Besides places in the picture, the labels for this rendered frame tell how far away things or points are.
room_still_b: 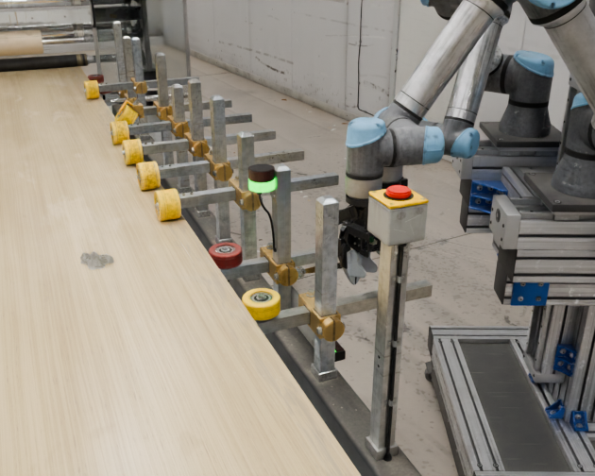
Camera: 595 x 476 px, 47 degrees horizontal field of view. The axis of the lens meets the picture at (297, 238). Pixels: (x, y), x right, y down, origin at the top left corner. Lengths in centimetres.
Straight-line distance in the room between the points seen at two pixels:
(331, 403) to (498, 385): 105
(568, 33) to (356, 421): 86
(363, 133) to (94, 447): 72
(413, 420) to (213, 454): 156
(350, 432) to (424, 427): 115
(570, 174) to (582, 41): 38
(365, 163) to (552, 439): 121
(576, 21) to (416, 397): 163
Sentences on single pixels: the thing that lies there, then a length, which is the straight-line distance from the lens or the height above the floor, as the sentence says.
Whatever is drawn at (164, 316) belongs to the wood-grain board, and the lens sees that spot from 139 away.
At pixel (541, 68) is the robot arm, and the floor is 124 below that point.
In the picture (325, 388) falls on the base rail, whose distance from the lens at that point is 150.
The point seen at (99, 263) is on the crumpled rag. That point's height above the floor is 91.
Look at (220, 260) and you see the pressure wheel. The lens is 160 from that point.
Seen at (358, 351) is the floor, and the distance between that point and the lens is 287.
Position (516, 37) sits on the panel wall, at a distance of 467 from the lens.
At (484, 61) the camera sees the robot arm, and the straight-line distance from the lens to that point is 175.
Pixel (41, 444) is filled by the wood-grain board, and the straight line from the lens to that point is 113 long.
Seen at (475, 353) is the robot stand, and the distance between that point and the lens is 256.
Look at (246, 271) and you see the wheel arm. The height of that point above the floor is 84.
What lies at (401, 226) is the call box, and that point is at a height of 118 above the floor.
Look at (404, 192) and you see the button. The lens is 107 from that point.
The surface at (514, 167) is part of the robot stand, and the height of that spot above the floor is 95.
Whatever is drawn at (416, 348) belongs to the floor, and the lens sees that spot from 292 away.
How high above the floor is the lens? 161
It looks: 25 degrees down
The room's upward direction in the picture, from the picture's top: straight up
